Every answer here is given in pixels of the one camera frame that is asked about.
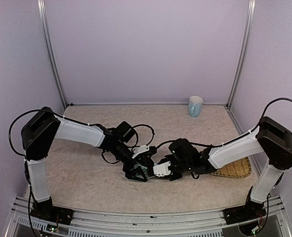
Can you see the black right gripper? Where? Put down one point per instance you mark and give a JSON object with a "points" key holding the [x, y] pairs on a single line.
{"points": [[172, 168]]}

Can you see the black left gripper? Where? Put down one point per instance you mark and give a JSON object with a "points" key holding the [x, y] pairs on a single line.
{"points": [[132, 167]]}

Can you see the mint green black umbrella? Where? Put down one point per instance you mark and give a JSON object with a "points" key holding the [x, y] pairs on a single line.
{"points": [[149, 172]]}

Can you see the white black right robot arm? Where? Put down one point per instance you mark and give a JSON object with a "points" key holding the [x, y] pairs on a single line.
{"points": [[269, 137]]}

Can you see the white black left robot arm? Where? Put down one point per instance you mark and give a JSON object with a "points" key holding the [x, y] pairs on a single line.
{"points": [[46, 129]]}

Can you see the woven bamboo tray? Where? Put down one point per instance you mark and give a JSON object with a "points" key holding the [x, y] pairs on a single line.
{"points": [[238, 169]]}

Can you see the light blue ceramic mug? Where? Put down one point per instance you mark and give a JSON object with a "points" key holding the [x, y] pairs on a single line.
{"points": [[195, 106]]}

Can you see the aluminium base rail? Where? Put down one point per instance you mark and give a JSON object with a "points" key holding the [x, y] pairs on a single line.
{"points": [[208, 223]]}

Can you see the grey aluminium frame post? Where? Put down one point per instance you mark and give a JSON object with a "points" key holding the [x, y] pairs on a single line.
{"points": [[243, 53]]}

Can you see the grey aluminium left post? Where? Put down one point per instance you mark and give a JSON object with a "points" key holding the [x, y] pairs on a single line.
{"points": [[50, 53]]}

